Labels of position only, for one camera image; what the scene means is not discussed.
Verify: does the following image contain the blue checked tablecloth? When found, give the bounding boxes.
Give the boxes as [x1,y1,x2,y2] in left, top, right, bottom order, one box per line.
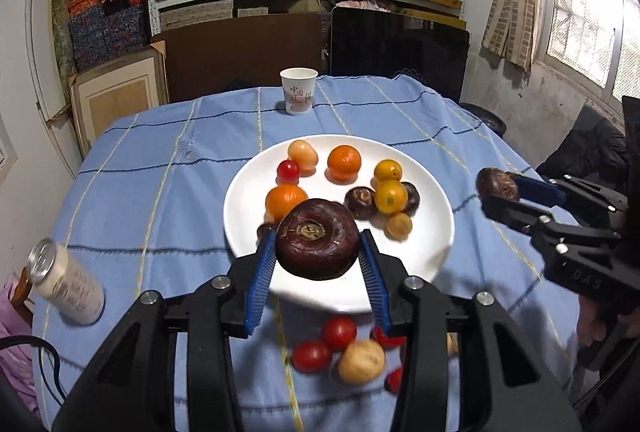
[32,75,583,432]

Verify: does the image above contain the wooden chair part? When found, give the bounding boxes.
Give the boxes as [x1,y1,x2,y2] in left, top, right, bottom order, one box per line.
[7,266,33,313]

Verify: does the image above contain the green marbled panel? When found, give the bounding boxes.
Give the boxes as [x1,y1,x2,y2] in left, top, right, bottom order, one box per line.
[50,0,79,89]

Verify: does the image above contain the brown board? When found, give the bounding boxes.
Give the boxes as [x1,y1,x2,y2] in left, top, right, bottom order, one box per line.
[165,15,331,103]

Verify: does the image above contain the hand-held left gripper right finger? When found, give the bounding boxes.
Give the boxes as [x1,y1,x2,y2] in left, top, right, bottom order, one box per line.
[359,228,583,432]

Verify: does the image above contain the yellow-orange tangerine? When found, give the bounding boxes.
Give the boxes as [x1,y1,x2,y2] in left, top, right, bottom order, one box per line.
[374,179,408,215]

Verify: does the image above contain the black panel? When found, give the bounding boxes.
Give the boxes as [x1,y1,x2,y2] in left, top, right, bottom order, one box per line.
[330,7,471,100]

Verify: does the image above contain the black round object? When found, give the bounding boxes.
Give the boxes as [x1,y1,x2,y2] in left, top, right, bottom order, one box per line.
[460,102,507,137]

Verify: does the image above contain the dark jacket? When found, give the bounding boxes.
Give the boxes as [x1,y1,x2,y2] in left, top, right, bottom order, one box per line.
[536,105,631,193]

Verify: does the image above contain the small yellow potato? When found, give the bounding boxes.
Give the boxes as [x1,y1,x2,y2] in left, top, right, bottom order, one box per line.
[337,339,387,385]

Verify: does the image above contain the large orange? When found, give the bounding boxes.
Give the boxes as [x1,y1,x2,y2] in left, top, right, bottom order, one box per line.
[265,185,309,223]

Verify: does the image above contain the purple cloth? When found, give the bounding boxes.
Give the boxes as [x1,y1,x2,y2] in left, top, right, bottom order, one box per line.
[0,277,41,413]

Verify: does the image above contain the small tan longan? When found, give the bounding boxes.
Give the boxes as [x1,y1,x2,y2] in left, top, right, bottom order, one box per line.
[384,212,413,242]

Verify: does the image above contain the dark purple plum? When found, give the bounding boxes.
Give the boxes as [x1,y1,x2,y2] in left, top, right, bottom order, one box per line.
[400,181,421,215]

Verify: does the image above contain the white drink can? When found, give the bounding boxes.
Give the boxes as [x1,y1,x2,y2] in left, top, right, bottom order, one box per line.
[27,238,106,325]

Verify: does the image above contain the small yellow tangerine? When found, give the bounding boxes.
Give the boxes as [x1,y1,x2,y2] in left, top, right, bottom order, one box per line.
[373,159,403,183]

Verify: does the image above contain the white paper cup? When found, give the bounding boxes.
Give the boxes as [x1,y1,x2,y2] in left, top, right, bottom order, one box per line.
[279,67,319,115]

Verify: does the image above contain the black cable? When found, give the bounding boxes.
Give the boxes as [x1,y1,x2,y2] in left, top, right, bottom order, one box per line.
[0,334,68,405]

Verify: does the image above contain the small dark brown water chestnut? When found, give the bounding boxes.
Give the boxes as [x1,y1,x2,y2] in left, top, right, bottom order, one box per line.
[344,186,377,220]

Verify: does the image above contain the pale blushed peach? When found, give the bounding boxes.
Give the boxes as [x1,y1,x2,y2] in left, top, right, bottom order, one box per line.
[286,139,319,175]

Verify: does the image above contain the bright window with white frame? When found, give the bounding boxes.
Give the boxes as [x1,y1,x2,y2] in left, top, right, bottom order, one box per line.
[532,0,640,103]

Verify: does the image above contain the framed picture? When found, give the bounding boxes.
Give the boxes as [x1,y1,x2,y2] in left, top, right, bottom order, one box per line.
[70,41,169,154]

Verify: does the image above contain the white leaning panel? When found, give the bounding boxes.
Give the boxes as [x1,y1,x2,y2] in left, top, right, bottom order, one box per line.
[25,0,77,163]

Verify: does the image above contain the person's right hand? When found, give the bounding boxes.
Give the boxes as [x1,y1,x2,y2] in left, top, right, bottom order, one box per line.
[576,297,618,348]

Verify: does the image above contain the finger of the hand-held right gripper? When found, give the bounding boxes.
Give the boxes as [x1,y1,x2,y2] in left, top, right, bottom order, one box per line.
[481,193,623,259]
[512,175,629,218]

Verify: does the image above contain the stack of blue patterned boxes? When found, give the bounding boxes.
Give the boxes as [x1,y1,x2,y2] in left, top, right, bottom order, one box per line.
[67,0,150,70]

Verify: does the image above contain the small orange tangerine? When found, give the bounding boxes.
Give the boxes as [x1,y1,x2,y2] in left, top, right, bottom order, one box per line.
[326,145,362,183]

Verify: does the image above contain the large dark brown water chestnut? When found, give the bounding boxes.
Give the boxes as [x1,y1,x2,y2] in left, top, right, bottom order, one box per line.
[276,199,360,281]
[475,167,521,201]

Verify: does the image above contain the white plate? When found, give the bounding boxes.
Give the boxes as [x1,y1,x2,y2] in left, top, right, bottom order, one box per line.
[223,135,456,314]

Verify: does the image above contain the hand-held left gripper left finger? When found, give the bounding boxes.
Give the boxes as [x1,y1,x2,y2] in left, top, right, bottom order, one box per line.
[52,229,279,432]

